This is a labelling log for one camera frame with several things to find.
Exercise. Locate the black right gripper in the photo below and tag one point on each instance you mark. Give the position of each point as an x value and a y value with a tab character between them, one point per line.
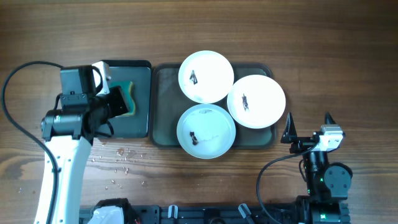
305	143

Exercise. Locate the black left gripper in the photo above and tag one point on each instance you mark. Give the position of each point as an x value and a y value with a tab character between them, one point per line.
119	101

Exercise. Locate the green yellow sponge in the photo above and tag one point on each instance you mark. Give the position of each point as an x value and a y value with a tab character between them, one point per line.
127	88

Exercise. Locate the white plate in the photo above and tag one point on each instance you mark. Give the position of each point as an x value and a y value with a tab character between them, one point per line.
206	77
206	131
256	101

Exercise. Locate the white plate top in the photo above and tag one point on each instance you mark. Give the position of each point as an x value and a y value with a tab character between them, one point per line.
206	77

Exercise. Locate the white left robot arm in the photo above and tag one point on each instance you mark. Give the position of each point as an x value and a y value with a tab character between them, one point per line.
69	141

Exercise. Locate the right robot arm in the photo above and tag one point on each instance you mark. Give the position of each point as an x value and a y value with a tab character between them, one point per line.
327	183

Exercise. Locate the small black tray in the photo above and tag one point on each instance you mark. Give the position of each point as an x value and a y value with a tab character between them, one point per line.
139	72

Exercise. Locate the large dark tray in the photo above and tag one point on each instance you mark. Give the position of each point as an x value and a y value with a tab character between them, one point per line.
168	103

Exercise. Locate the white plate bottom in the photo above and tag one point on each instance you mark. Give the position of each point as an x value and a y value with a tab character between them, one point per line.
206	131

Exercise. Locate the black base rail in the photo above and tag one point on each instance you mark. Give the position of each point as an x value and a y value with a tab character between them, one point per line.
283	213

